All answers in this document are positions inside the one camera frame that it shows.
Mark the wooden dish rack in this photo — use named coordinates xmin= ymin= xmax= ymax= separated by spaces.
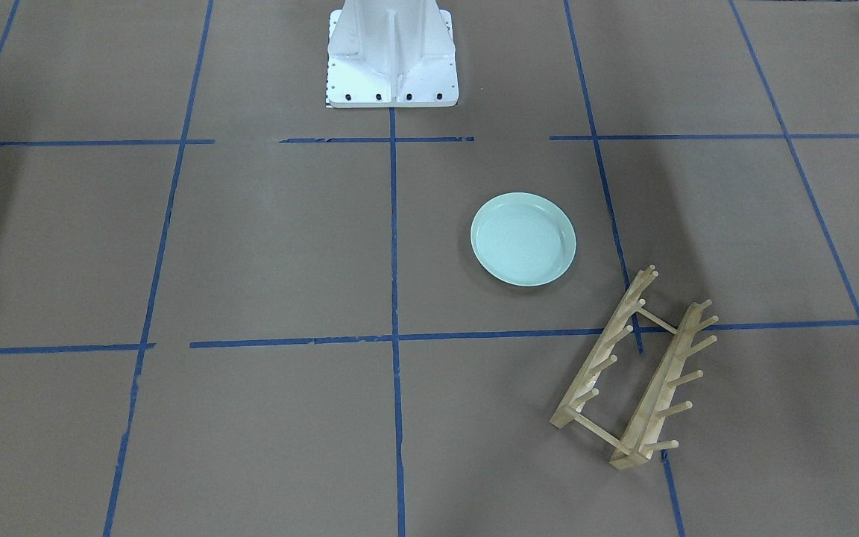
xmin=550 ymin=265 xmax=719 ymax=471

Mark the white pedestal column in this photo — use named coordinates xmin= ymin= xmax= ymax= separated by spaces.
xmin=325 ymin=1 xmax=459 ymax=109

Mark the mint green plate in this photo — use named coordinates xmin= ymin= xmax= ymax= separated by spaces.
xmin=470 ymin=192 xmax=577 ymax=288

